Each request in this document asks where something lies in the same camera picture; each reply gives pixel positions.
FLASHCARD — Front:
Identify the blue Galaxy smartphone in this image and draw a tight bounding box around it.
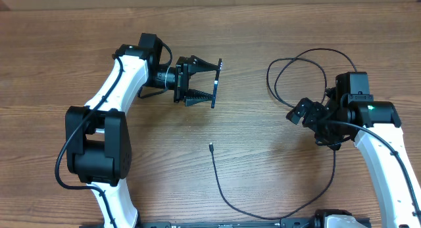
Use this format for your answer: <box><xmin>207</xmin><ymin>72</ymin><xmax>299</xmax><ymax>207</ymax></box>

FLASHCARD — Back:
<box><xmin>211</xmin><ymin>58</ymin><xmax>223</xmax><ymax>108</ymax></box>

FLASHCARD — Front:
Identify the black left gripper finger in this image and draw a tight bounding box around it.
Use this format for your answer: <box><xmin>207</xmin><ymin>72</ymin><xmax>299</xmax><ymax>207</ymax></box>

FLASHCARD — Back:
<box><xmin>184</xmin><ymin>89</ymin><xmax>213</xmax><ymax>106</ymax></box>
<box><xmin>189</xmin><ymin>55</ymin><xmax>219</xmax><ymax>74</ymax></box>

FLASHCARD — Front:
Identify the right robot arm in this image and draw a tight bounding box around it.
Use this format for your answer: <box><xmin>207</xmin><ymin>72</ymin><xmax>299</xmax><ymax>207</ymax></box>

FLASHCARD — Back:
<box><xmin>286</xmin><ymin>72</ymin><xmax>420</xmax><ymax>227</ymax></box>

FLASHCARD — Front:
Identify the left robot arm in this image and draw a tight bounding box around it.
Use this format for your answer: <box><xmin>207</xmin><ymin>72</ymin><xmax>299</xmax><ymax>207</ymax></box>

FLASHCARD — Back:
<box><xmin>55</xmin><ymin>33</ymin><xmax>222</xmax><ymax>227</ymax></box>

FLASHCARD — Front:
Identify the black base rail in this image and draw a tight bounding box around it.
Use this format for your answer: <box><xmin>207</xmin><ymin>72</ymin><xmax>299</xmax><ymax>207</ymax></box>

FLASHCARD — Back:
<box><xmin>78</xmin><ymin>216</ymin><xmax>372</xmax><ymax>228</ymax></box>

